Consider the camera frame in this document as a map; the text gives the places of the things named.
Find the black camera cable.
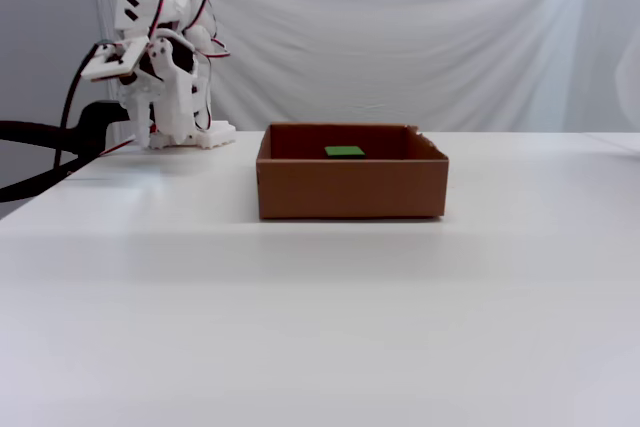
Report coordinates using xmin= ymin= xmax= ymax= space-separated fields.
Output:
xmin=52 ymin=39 xmax=116 ymax=183

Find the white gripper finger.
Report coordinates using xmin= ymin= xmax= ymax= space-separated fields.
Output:
xmin=152 ymin=70 xmax=196 ymax=144
xmin=121 ymin=83 xmax=162 ymax=149

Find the brown cardboard box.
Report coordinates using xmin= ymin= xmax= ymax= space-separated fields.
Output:
xmin=255 ymin=121 xmax=450 ymax=221

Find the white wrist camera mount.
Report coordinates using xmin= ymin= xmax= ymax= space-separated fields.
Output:
xmin=81 ymin=36 xmax=150 ymax=83

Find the green cube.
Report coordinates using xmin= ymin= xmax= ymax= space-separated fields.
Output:
xmin=323 ymin=145 xmax=366 ymax=159

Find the white cloth backdrop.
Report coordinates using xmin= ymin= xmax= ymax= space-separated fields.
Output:
xmin=584 ymin=0 xmax=640 ymax=134
xmin=82 ymin=0 xmax=591 ymax=136

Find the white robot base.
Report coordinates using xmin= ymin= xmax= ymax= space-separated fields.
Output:
xmin=147 ymin=119 xmax=237 ymax=151

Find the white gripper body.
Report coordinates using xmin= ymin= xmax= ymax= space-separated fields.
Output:
xmin=137 ymin=35 xmax=200 ymax=94

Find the black cable bundle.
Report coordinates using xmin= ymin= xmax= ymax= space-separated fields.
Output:
xmin=0 ymin=100 xmax=126 ymax=204

